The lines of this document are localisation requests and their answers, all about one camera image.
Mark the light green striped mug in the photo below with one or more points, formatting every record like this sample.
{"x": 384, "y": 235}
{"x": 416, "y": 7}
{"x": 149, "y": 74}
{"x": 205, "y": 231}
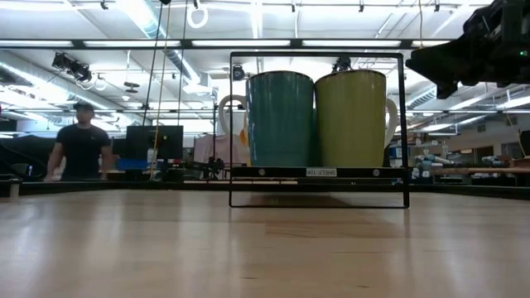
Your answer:
{"x": 352, "y": 124}

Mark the person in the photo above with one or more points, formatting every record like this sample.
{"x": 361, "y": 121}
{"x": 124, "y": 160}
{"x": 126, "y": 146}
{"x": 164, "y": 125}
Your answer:
{"x": 80, "y": 149}

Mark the black overhead light bar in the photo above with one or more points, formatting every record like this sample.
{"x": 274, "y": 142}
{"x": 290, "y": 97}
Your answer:
{"x": 296, "y": 43}

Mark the pink background cloth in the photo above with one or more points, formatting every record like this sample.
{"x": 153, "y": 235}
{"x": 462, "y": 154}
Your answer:
{"x": 211, "y": 149}

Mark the wooden background table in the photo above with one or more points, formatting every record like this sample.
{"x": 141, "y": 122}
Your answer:
{"x": 497, "y": 170}

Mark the black monitor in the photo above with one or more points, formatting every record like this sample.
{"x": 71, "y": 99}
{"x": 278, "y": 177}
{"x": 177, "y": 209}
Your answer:
{"x": 165, "y": 145}

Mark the black ceiling spotlight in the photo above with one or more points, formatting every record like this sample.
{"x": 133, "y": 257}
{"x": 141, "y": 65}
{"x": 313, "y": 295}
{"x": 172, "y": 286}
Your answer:
{"x": 343, "y": 65}
{"x": 74, "y": 68}
{"x": 238, "y": 73}

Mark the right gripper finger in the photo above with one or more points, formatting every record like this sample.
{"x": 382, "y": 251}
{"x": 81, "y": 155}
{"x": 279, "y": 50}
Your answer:
{"x": 443, "y": 66}

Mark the black background equipment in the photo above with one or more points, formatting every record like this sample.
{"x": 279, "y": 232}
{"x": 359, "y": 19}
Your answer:
{"x": 213, "y": 167}

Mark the teal striped mug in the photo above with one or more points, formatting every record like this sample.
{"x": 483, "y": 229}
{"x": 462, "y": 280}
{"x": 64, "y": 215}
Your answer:
{"x": 281, "y": 124}

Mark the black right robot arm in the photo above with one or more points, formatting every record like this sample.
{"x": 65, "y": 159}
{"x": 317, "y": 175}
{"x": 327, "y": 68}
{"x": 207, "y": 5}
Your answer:
{"x": 522, "y": 25}

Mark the blue background bin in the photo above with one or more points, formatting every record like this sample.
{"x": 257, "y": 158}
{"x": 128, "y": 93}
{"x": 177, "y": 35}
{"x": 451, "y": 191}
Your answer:
{"x": 131, "y": 164}

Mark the black disc ceiling fixture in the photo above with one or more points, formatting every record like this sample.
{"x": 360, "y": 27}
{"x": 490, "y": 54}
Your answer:
{"x": 131, "y": 84}

